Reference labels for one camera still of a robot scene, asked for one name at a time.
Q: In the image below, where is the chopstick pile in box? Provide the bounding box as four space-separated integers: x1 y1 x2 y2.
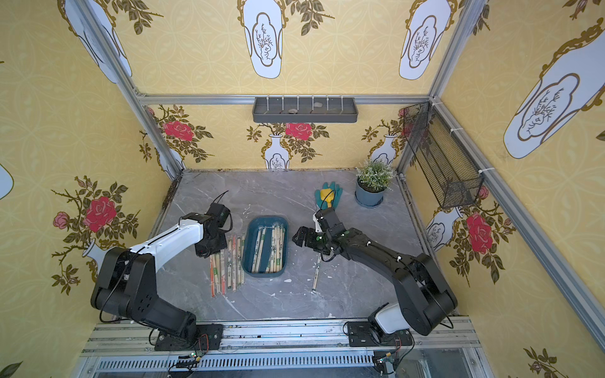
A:
250 223 286 274

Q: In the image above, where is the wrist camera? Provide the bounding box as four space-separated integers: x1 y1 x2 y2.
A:
206 203 231 228
314 207 346 235

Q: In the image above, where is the chopsticks red print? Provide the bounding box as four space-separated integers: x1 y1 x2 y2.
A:
219 250 227 295

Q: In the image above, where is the aluminium front rail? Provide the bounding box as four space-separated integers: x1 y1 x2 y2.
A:
72 316 493 377

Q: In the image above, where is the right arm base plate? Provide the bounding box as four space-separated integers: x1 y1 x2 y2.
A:
343 321 413 349

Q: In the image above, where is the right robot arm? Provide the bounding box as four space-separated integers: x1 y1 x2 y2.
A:
292 227 458 335

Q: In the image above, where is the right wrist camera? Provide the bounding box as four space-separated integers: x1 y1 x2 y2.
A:
314 207 346 235

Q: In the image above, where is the chopsticks red leaf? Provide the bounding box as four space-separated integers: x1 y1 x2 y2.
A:
209 255 216 298

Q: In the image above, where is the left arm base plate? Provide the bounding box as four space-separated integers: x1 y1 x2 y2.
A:
154 323 224 352

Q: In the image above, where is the yellow toy shovel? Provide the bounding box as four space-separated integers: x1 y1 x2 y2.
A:
320 188 336 207

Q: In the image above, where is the grey wall shelf tray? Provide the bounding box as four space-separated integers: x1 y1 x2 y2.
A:
252 95 359 124

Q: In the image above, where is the green garden glove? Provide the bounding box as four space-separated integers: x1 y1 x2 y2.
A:
314 181 343 209

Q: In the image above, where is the black wire mesh basket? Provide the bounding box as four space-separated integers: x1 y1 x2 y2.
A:
403 102 484 209

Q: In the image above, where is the potted green plant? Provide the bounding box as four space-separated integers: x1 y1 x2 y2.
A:
355 160 395 208

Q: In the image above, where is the chopsticks green label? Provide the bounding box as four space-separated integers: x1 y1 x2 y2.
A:
238 237 245 287

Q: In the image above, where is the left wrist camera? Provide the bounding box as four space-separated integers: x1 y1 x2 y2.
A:
206 203 231 228

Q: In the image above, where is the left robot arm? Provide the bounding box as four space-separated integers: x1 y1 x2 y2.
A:
91 204 233 343

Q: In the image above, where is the teal plastic storage box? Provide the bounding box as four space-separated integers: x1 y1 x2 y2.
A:
242 216 288 278

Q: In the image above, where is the chopsticks green text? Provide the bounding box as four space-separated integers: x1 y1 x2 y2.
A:
231 236 239 291

